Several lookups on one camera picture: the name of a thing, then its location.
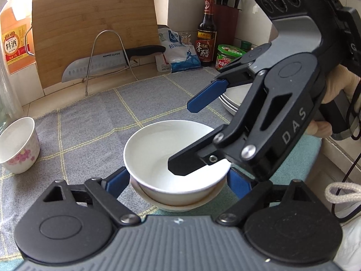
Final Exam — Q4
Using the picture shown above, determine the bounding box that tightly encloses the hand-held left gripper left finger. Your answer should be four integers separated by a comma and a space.
42, 166, 141, 228

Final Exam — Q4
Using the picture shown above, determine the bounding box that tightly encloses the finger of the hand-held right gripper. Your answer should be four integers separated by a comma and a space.
187, 43, 280, 114
168, 90, 295, 177

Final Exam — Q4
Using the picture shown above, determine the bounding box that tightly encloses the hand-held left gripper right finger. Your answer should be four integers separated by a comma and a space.
217, 167, 320, 228

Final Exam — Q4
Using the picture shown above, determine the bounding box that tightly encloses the pink flower print bowl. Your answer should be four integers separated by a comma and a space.
0, 117, 41, 175

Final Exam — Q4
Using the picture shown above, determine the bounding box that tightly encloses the person's right hand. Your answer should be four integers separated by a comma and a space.
306, 64, 361, 138

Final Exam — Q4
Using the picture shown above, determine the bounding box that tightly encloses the blue white salt bag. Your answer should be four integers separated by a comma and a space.
156, 25, 203, 73

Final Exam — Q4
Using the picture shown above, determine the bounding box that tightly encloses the green lid sauce jar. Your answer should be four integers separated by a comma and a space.
215, 44, 249, 72

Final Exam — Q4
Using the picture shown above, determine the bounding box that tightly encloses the dark vinegar bottle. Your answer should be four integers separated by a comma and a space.
196, 0, 218, 67

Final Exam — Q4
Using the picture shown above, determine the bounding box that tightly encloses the grey teal checked cloth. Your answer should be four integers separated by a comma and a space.
0, 73, 322, 260

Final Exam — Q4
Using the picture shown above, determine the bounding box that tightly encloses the dark red knife block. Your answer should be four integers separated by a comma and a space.
213, 4, 243, 51

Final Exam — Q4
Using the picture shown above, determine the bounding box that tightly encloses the person's white jacket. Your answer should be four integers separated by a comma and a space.
333, 220, 361, 271

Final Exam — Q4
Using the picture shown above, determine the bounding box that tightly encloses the bamboo cutting board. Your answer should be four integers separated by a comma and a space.
32, 0, 167, 98

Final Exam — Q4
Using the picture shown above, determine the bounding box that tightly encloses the orange cooking wine bottle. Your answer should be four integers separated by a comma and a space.
0, 0, 36, 75

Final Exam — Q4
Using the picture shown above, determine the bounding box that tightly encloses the white cord loop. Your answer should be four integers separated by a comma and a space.
324, 182, 361, 205

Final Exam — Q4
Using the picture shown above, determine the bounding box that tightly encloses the black cable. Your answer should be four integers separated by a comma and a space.
331, 85, 361, 226

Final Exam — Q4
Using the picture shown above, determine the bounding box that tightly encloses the metal wire rack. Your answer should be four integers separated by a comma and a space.
85, 30, 139, 96

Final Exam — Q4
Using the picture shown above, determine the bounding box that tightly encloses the black handled kitchen knife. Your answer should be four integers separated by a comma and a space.
61, 44, 167, 83

